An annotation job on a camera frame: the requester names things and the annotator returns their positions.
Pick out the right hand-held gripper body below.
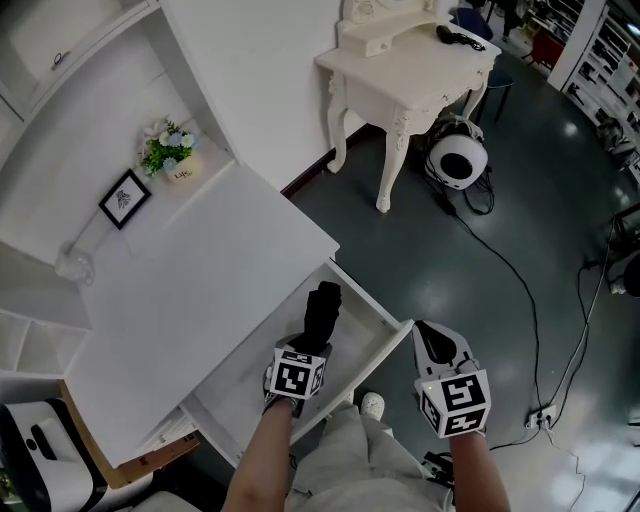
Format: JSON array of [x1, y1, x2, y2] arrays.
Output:
[[412, 348, 491, 441]]

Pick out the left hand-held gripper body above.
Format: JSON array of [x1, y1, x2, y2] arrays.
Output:
[[261, 333, 335, 417]]

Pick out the black umbrella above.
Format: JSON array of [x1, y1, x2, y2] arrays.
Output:
[[304, 280, 344, 334]]

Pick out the white desk drawer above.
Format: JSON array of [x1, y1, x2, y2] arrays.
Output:
[[191, 258, 415, 469]]

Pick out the person's right forearm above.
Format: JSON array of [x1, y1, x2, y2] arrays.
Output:
[[446, 432, 512, 512]]

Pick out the person's left forearm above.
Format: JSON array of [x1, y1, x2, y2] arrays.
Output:
[[226, 397, 297, 512]]

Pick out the person's white shoe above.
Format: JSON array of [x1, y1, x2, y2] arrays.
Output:
[[359, 390, 387, 417]]

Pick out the black device on floor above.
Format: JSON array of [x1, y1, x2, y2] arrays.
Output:
[[421, 450, 457, 490]]

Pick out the white power strip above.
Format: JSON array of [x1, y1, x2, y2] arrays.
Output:
[[524, 402, 559, 431]]

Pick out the person's grey trousers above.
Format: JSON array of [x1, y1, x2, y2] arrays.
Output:
[[283, 402, 454, 512]]

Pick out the white desk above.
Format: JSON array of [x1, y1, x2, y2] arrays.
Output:
[[63, 158, 342, 470]]

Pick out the round white appliance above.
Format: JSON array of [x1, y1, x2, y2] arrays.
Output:
[[424, 114, 496, 192]]

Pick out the brown cardboard box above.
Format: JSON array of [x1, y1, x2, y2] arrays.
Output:
[[56, 381, 202, 491]]

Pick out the black equipment stand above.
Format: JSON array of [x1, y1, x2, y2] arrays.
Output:
[[606, 201, 640, 297]]

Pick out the potted artificial flowers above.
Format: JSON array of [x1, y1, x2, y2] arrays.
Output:
[[136, 116, 205, 187]]

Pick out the clear glass ornament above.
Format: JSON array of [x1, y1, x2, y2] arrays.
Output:
[[53, 214, 99, 288]]

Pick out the white cube shelf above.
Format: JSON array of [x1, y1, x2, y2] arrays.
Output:
[[0, 306, 95, 382]]

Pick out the white and black machine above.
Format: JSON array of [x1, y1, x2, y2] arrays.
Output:
[[0, 396, 110, 512]]

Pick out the cream dressing table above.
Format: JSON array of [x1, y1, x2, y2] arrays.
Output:
[[313, 0, 503, 215]]

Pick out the dark blue chair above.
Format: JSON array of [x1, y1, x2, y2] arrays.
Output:
[[452, 6, 516, 125]]

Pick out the white desk hutch shelf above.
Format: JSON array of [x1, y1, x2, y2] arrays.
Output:
[[0, 0, 237, 284]]

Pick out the black hair dryer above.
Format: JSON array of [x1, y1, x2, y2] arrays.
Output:
[[435, 23, 488, 53]]

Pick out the red chair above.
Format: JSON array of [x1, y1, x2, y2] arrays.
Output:
[[524, 28, 567, 72]]

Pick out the white storage rack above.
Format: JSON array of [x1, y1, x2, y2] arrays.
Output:
[[546, 0, 640, 182]]

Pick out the black floor cable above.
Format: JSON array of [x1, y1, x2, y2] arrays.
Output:
[[438, 192, 545, 416]]

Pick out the white floor cable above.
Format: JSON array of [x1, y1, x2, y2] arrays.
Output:
[[487, 219, 617, 454]]

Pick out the black picture frame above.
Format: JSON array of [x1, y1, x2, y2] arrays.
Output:
[[97, 168, 153, 232]]

